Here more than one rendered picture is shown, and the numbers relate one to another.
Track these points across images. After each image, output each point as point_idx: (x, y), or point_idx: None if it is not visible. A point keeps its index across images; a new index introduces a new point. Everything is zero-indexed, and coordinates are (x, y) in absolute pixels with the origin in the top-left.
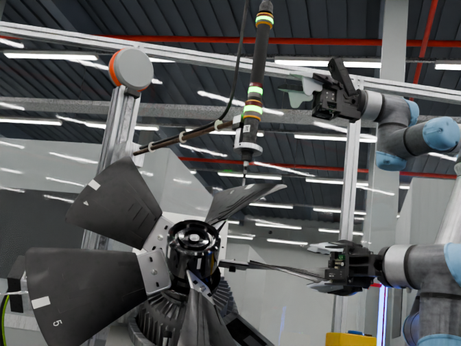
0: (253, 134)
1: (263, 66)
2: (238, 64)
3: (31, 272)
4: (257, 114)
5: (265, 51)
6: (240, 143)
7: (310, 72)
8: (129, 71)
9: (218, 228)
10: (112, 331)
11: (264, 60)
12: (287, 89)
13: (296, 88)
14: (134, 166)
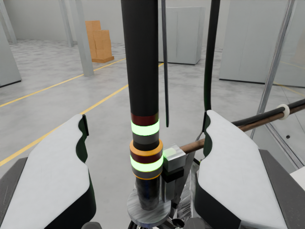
0: (137, 191)
1: (128, 72)
2: (209, 30)
3: None
4: (132, 169)
5: (124, 27)
6: (135, 189)
7: (33, 148)
8: None
9: None
10: None
11: (127, 56)
12: (205, 135)
13: (207, 153)
14: (198, 136)
